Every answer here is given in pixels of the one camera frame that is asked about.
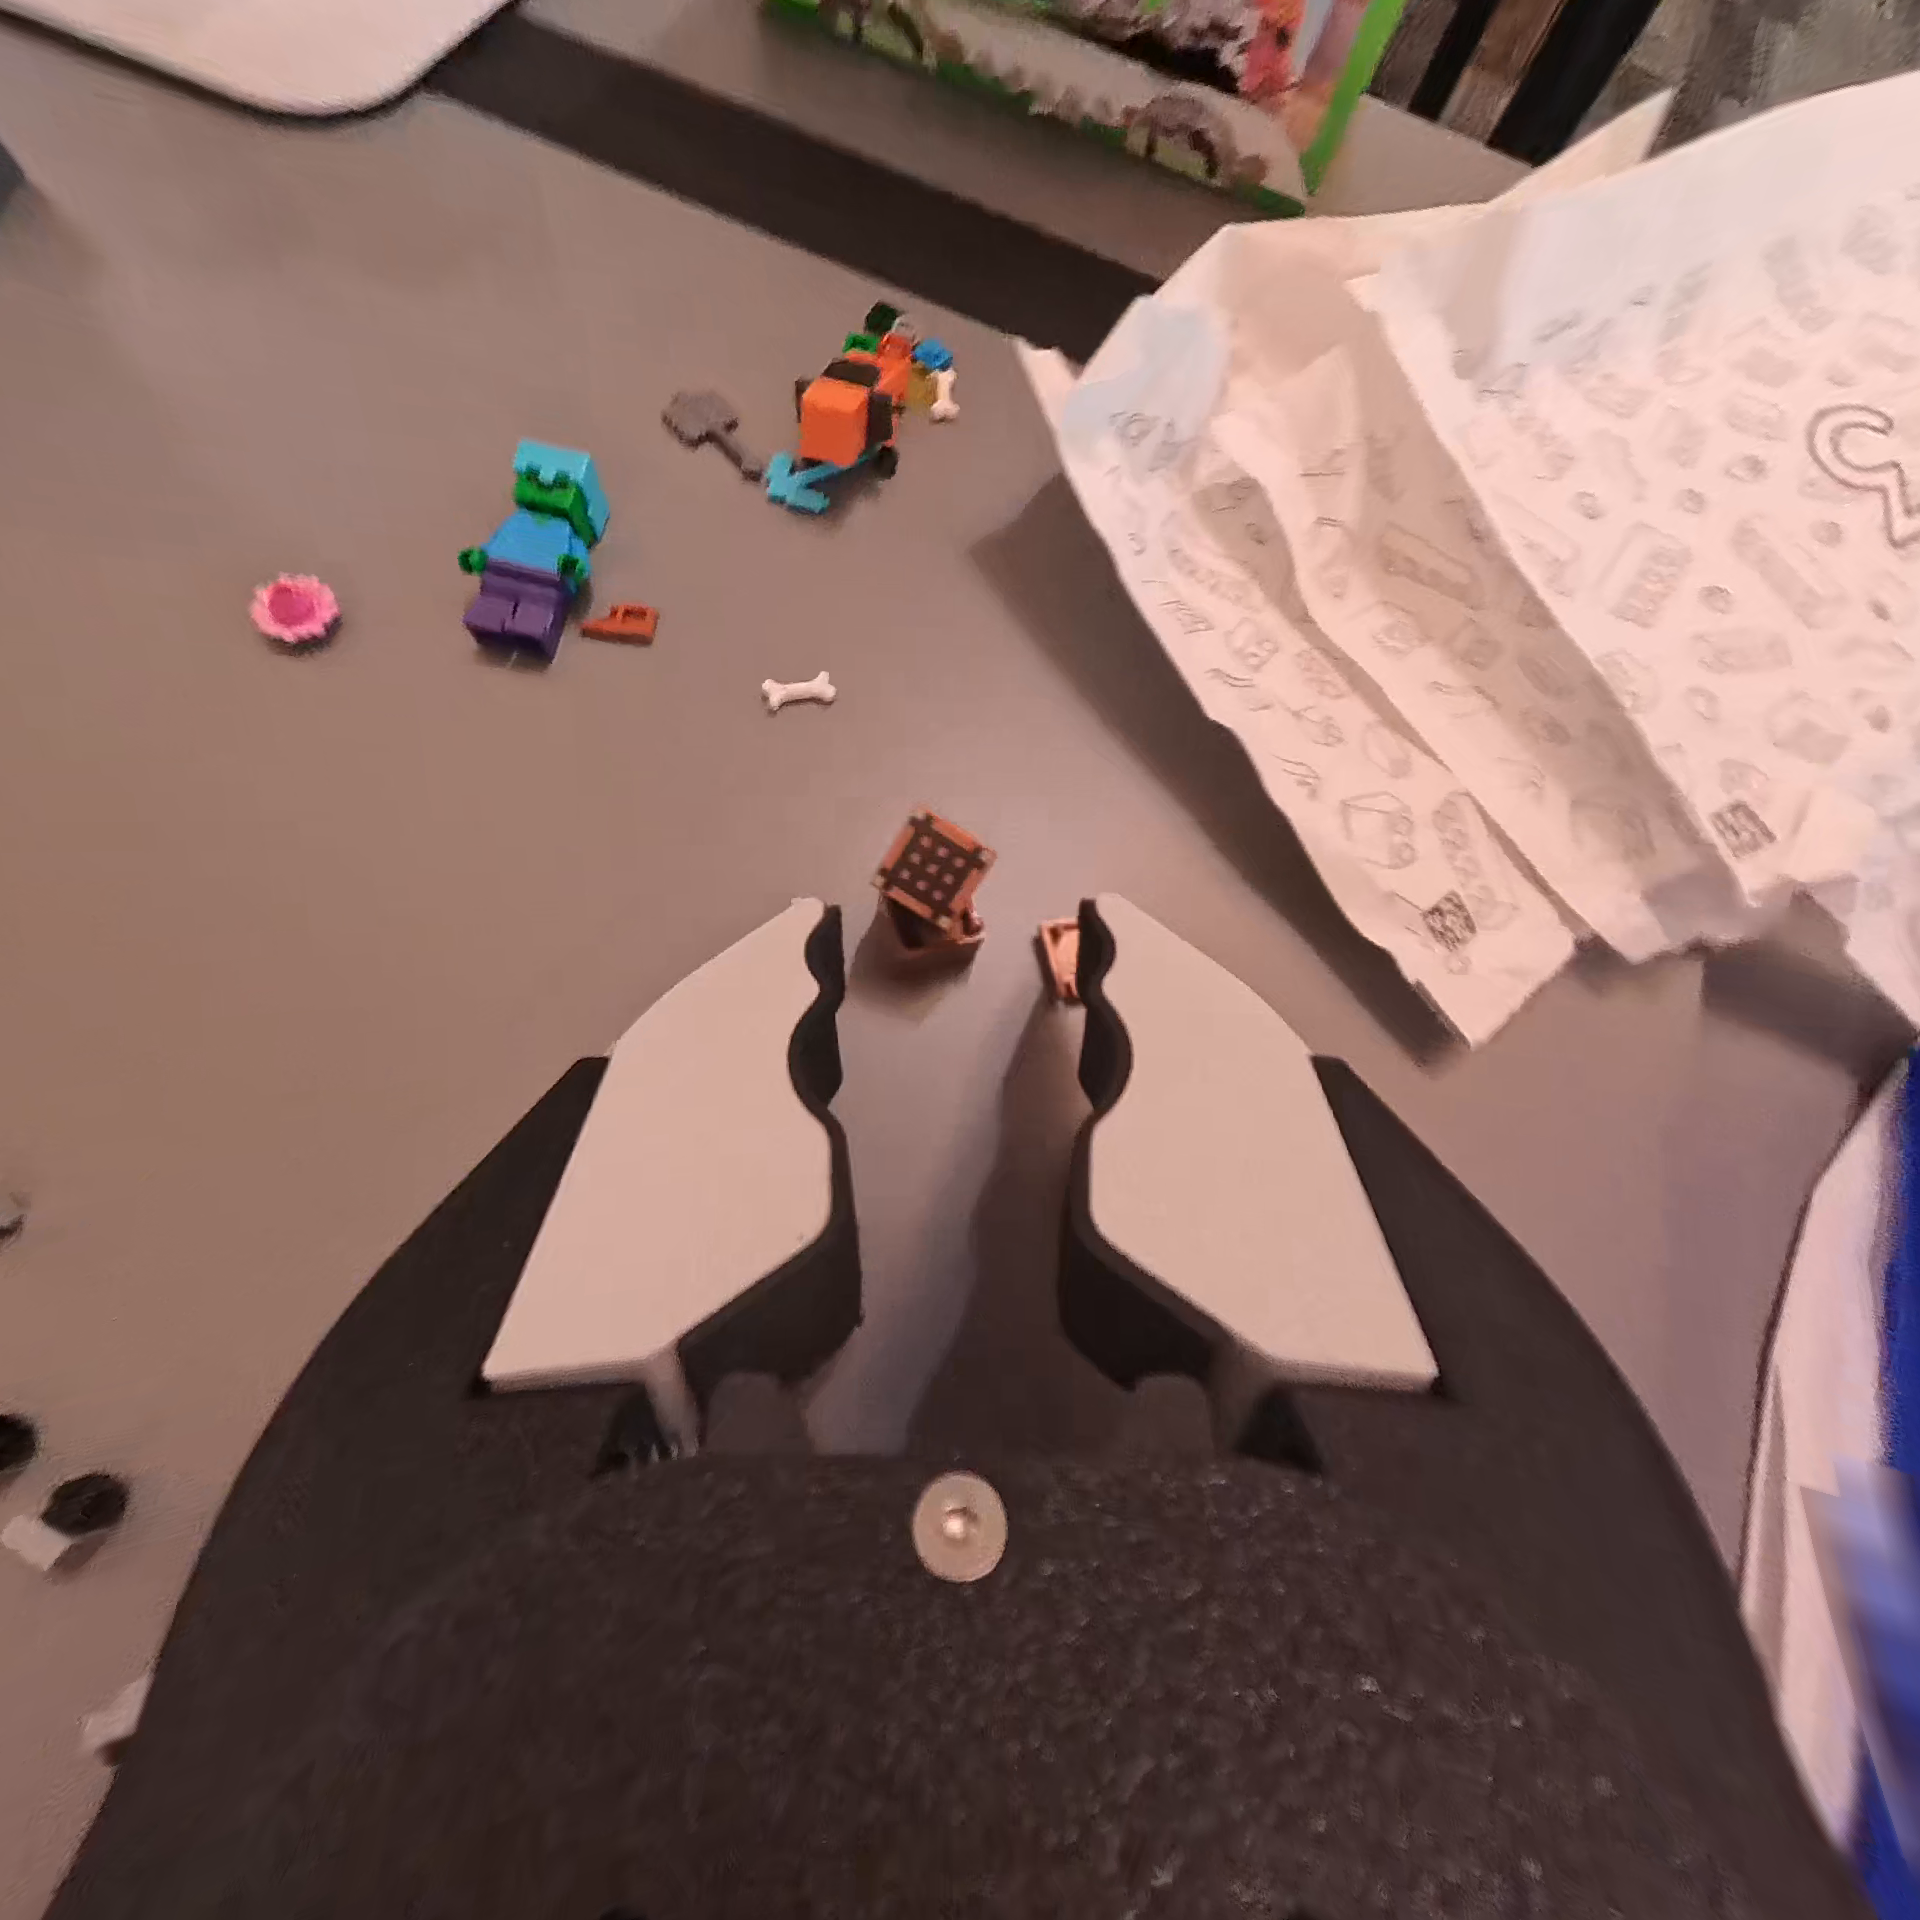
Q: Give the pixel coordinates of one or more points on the pink flower piece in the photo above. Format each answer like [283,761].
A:
[290,610]

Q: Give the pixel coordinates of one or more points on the white toy bone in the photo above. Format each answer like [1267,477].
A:
[795,692]
[941,392]

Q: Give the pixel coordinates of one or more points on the orange block toy creature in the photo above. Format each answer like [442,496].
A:
[841,418]

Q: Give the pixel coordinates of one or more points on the grey desk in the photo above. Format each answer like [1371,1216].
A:
[450,933]

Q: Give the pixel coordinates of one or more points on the white book stand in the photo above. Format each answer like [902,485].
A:
[270,45]

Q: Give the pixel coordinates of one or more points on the zombie toy figure teal helmet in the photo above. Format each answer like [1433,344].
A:
[533,546]

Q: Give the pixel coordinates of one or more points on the pile of white paper bags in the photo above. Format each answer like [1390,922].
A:
[1576,570]

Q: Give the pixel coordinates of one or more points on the small white toy piece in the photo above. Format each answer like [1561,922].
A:
[37,1545]

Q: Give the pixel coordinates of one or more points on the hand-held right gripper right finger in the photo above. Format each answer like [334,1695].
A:
[1260,1188]

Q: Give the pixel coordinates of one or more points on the green toy box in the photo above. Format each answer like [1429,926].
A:
[1078,77]

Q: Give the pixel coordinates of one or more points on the grey toy shovel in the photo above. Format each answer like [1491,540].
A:
[713,430]

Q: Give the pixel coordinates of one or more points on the small brown slab piece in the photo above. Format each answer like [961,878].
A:
[622,622]

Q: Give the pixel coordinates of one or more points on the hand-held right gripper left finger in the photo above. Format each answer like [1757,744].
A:
[674,1172]

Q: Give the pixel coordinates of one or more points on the black round toy piece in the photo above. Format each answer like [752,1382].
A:
[84,1499]
[12,1440]

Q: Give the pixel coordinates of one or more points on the small brown brick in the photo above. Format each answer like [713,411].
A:
[930,885]

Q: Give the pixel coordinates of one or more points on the blue plastic bin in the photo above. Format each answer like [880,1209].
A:
[1891,1350]

